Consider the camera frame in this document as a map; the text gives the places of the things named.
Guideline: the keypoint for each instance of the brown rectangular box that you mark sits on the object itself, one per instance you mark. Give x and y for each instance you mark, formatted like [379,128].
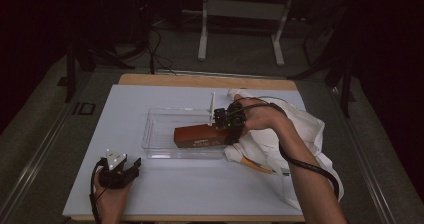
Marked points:
[200,138]

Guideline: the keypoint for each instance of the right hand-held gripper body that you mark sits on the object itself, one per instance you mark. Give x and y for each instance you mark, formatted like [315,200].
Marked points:
[230,119]

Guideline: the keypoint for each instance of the black metal stand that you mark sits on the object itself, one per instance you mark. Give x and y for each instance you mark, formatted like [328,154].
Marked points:
[346,84]
[70,70]

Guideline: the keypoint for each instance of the person's right hand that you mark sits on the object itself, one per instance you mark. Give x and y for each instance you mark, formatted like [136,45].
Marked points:
[263,117]

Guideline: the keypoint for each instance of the person's left hand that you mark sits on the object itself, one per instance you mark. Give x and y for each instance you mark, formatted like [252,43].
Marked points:
[111,200]

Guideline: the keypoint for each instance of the black floor bracket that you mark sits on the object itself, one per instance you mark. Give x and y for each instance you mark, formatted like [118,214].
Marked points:
[84,108]

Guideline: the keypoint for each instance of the orange white packet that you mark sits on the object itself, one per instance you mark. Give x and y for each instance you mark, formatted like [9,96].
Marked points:
[255,164]

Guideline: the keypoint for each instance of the clear plastic container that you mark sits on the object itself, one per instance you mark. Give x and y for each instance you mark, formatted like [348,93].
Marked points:
[160,134]

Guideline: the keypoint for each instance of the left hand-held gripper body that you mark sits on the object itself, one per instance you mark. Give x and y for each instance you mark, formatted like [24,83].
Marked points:
[115,178]

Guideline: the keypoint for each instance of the white metal stand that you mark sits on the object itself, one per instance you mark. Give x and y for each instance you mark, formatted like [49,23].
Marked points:
[243,10]

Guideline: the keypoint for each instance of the white cloth tote bag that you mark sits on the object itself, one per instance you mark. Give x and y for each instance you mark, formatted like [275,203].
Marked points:
[310,127]

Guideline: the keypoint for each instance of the white table mat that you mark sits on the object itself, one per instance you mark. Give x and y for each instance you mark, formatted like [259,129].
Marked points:
[133,100]

